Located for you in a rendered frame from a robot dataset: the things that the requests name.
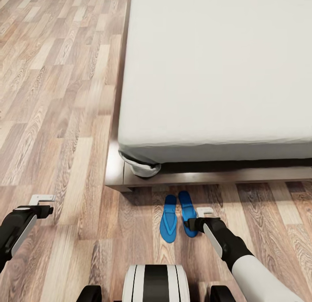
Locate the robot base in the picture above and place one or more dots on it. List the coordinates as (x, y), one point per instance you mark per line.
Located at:
(218, 294)

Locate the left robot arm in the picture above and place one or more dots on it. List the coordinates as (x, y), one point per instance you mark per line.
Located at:
(17, 225)

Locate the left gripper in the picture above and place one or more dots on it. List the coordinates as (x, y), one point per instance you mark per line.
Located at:
(42, 211)

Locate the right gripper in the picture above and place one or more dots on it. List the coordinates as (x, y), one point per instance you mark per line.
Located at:
(193, 224)

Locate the sandal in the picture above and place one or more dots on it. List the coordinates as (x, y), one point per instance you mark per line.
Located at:
(188, 211)
(169, 218)

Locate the robot trunk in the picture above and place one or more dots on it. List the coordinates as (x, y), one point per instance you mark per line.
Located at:
(156, 283)

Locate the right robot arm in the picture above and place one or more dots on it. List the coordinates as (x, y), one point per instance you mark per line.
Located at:
(256, 282)

